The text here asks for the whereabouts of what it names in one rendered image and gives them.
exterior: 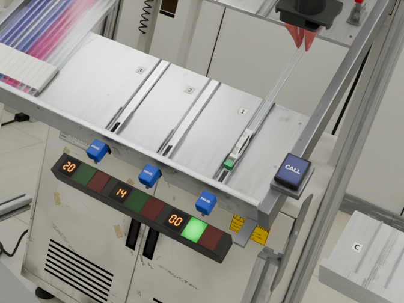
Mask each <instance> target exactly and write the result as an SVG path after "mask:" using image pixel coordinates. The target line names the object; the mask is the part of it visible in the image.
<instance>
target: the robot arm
mask: <svg viewBox="0 0 404 303"><path fill-rule="evenodd" d="M342 9H343V3H342V2H340V1H336V0H279V1H278V2H277V4H276V5H275V12H276V13H278V12H279V11H280V21H282V22H284V26H285V27H286V28H287V30H288V32H289V33H290V35H291V36H292V38H293V39H294V42H295V45H296V47H297V48H298V46H299V44H300V43H301V41H302V40H303V38H304V34H305V51H306V52H307V51H308V50H309V48H310V47H311V44H312V42H313V40H314V38H315V36H316V34H317V32H318V31H319V30H320V28H321V27H322V26H324V27H326V30H328V29H330V27H331V26H332V24H333V21H334V19H335V18H336V17H337V15H339V14H340V13H341V11H342ZM298 27H299V33H298Z"/></svg>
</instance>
